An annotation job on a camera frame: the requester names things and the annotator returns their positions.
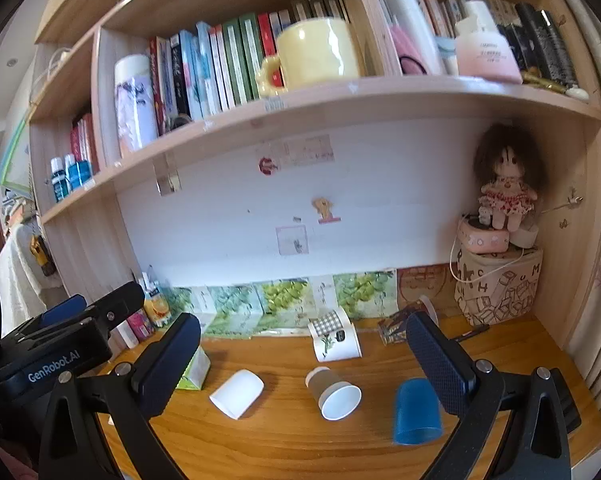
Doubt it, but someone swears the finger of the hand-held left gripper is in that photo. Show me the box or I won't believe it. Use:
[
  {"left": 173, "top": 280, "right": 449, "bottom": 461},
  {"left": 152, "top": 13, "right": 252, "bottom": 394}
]
[
  {"left": 42, "top": 295, "right": 88, "bottom": 327},
  {"left": 83, "top": 281, "right": 146, "bottom": 332}
]

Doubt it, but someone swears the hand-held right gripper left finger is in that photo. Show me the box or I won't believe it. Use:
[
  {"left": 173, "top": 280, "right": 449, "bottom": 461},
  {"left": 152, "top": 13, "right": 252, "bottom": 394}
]
[{"left": 39, "top": 312, "right": 202, "bottom": 480}]

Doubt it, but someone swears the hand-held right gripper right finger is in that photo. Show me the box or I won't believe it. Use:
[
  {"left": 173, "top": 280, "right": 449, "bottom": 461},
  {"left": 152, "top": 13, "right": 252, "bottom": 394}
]
[{"left": 405, "top": 310, "right": 572, "bottom": 480}]

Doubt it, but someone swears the brown paper cup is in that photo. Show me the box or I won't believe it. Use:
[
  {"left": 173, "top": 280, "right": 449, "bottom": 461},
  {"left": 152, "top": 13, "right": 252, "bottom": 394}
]
[{"left": 305, "top": 366, "right": 362, "bottom": 422}]

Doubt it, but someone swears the blue plastic cup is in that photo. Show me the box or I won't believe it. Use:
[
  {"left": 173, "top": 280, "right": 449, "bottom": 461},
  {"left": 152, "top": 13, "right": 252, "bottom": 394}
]
[{"left": 393, "top": 378, "right": 443, "bottom": 446}]

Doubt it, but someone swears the white cup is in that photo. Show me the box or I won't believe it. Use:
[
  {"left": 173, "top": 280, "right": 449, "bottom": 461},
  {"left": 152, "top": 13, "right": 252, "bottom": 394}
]
[{"left": 209, "top": 369, "right": 265, "bottom": 420}]

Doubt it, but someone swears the checked print paper cup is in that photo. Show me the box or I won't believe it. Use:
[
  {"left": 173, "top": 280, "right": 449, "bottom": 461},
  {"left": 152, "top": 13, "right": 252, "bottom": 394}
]
[{"left": 307, "top": 307, "right": 362, "bottom": 362}]

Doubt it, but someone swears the green carton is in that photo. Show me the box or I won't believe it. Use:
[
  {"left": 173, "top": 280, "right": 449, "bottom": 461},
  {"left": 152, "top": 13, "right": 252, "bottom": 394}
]
[{"left": 175, "top": 347, "right": 212, "bottom": 391}]

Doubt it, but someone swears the pink small box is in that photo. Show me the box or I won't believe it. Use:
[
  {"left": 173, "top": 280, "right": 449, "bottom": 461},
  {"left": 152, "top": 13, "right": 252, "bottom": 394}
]
[{"left": 125, "top": 310, "right": 156, "bottom": 342}]

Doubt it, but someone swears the white spray bottle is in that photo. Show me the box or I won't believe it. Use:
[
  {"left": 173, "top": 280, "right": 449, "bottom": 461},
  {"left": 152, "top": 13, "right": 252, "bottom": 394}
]
[{"left": 140, "top": 270, "right": 162, "bottom": 302}]

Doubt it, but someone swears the orange small bottle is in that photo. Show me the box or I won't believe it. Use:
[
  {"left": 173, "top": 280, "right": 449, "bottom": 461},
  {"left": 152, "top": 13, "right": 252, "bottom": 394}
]
[{"left": 145, "top": 292, "right": 174, "bottom": 329}]

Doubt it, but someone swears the black pen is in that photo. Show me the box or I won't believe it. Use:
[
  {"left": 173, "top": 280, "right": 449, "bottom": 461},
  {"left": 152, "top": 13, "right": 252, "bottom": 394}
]
[{"left": 453, "top": 324, "right": 491, "bottom": 343}]

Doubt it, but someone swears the white towel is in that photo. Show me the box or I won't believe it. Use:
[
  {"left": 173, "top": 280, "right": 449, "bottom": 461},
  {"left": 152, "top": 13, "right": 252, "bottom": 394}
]
[{"left": 0, "top": 225, "right": 49, "bottom": 312}]

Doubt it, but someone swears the yellow hanging charm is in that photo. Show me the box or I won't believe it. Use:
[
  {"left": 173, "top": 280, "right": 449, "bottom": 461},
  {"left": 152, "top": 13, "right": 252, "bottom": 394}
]
[{"left": 29, "top": 235, "right": 57, "bottom": 277}]

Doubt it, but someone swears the teal leaf picture card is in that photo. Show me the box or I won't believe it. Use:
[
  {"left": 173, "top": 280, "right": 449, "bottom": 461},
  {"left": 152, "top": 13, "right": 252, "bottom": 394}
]
[{"left": 200, "top": 284, "right": 261, "bottom": 337}]

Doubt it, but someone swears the brown drawing card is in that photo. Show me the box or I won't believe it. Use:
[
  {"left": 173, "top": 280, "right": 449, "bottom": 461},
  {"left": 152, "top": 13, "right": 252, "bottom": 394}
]
[{"left": 397, "top": 264, "right": 457, "bottom": 312}]

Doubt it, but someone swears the printed fabric storage bag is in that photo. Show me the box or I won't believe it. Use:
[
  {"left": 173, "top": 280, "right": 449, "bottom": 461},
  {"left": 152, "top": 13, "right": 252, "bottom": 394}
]
[{"left": 453, "top": 247, "right": 544, "bottom": 328}]

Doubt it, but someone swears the green grape picture card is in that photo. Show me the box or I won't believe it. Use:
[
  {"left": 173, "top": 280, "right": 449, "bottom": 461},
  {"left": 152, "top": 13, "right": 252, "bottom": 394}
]
[
  {"left": 333, "top": 269, "right": 399, "bottom": 319},
  {"left": 253, "top": 279, "right": 317, "bottom": 332}
]

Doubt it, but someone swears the white picture card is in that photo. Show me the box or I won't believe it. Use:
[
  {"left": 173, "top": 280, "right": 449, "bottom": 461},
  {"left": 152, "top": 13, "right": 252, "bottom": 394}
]
[{"left": 310, "top": 275, "right": 339, "bottom": 322}]

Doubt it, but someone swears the white tape roll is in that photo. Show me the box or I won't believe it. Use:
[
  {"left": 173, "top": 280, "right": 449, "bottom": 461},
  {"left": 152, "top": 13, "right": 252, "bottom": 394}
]
[{"left": 510, "top": 222, "right": 540, "bottom": 250}]

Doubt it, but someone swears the row of red books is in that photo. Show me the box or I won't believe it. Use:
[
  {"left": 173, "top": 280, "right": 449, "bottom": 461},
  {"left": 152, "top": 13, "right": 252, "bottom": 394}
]
[{"left": 70, "top": 112, "right": 100, "bottom": 176}]

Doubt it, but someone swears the brown-haired doll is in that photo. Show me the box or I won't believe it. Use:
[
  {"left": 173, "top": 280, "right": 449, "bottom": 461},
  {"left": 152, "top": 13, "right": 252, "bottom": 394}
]
[{"left": 473, "top": 122, "right": 548, "bottom": 233}]

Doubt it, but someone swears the white floral thermos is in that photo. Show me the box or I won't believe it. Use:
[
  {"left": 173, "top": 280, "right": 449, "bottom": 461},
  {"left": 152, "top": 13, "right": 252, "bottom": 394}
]
[{"left": 114, "top": 55, "right": 159, "bottom": 158}]

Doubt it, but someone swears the row of colourful books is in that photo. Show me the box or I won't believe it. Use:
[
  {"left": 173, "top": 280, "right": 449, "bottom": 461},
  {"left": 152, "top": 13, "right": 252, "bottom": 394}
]
[{"left": 148, "top": 0, "right": 352, "bottom": 133}]

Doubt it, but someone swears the wooden bookshelf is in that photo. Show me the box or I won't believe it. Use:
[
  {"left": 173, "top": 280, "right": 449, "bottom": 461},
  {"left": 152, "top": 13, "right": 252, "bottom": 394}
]
[{"left": 28, "top": 0, "right": 601, "bottom": 361}]

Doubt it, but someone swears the gold hair clip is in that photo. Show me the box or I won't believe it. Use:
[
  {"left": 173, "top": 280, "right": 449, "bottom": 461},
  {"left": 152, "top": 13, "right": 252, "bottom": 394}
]
[{"left": 520, "top": 67, "right": 567, "bottom": 94}]

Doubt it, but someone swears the pink lotion bottle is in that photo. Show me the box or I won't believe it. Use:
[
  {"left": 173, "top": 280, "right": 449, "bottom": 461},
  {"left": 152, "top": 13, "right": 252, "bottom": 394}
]
[{"left": 454, "top": 0, "right": 524, "bottom": 85}]

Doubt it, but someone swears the yellow mug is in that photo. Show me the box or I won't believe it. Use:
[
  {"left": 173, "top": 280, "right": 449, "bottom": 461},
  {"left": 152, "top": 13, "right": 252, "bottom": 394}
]
[{"left": 255, "top": 17, "right": 363, "bottom": 98}]

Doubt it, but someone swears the row of dark books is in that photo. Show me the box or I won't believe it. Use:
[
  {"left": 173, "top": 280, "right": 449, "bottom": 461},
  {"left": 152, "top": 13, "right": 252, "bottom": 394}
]
[{"left": 373, "top": 0, "right": 579, "bottom": 92}]

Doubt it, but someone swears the tall white bottle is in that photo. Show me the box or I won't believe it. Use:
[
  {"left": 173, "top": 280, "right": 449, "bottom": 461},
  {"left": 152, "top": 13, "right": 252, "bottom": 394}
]
[{"left": 380, "top": 0, "right": 444, "bottom": 77}]

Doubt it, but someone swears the white cable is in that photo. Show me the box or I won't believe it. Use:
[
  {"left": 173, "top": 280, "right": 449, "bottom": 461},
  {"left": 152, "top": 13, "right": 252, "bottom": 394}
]
[{"left": 449, "top": 232, "right": 527, "bottom": 282}]

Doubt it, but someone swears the clear adhesive wall hook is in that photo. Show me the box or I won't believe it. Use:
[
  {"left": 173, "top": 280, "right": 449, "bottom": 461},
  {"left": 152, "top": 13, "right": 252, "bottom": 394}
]
[{"left": 153, "top": 152, "right": 182, "bottom": 197}]

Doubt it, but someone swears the bear wall sticker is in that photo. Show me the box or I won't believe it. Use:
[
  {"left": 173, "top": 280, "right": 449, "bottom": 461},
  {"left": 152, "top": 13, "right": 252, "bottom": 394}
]
[{"left": 312, "top": 197, "right": 342, "bottom": 225}]

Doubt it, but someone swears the metal wall hook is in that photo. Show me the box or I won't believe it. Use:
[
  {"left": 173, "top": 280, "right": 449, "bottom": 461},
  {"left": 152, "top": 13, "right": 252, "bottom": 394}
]
[{"left": 540, "top": 187, "right": 584, "bottom": 217}]

